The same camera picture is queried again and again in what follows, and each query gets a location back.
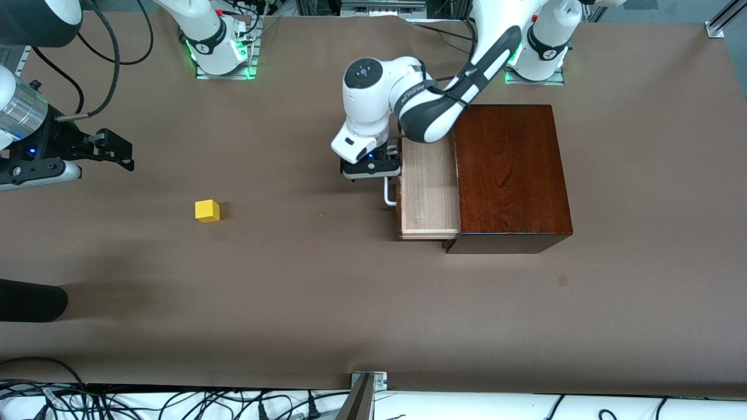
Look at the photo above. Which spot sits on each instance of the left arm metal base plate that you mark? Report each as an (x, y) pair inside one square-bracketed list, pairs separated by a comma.
[(525, 81)]

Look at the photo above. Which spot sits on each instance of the brown paper table cover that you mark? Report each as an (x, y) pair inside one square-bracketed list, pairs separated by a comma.
[(321, 291)]

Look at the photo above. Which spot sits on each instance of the silver metal bracket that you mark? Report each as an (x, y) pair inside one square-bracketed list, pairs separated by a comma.
[(379, 380)]

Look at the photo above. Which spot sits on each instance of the dark brown wooden cabinet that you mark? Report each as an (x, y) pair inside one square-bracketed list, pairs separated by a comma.
[(513, 175)]

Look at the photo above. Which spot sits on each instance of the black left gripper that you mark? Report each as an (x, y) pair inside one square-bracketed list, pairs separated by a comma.
[(387, 154)]

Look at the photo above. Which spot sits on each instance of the yellow cube block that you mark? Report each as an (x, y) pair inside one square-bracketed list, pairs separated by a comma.
[(207, 211)]

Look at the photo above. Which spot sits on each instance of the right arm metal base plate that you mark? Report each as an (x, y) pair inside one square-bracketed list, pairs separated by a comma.
[(204, 76)]

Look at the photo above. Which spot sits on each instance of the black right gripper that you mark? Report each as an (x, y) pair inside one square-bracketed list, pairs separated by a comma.
[(63, 140)]

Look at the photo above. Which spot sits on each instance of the black cylinder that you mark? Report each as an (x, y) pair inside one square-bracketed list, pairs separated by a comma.
[(29, 300)]

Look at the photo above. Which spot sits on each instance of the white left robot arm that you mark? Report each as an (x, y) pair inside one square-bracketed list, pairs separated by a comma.
[(432, 111)]

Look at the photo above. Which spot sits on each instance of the dark metal post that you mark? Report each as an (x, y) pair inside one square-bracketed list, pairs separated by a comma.
[(357, 405)]

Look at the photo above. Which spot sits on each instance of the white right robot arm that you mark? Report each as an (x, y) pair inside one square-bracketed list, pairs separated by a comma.
[(204, 29)]

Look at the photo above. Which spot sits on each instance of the aluminium equipment rack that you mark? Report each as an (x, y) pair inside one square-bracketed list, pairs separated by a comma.
[(379, 7)]

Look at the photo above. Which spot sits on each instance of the aluminium frame rail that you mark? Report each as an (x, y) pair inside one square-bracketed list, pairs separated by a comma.
[(715, 28), (24, 58)]

